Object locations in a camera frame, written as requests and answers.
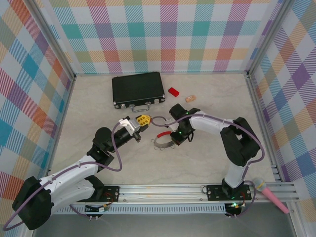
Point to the aluminium mounting rail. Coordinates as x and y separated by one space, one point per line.
160 195

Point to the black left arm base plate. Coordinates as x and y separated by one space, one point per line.
112 193

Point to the small tan block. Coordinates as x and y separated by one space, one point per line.
190 98

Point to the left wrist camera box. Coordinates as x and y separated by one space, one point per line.
129 124

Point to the metal keyring band red sleeve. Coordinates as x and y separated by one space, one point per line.
164 134

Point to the red rectangular block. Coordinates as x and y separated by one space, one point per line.
173 91

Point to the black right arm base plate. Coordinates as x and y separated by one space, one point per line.
214 192

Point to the aluminium side rail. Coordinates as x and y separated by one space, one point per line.
67 103
259 111

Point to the grey metal shelf panel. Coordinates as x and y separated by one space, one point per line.
160 225

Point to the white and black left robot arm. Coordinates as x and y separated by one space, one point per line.
69 172

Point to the aluminium back rail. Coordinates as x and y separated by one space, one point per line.
197 72

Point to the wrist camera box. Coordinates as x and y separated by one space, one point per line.
129 124
171 123

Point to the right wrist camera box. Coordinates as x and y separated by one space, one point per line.
171 123

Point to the aluminium frame post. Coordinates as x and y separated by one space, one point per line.
268 37
54 40

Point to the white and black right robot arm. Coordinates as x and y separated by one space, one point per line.
209 123

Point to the pink microphone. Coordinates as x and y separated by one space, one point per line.
271 197

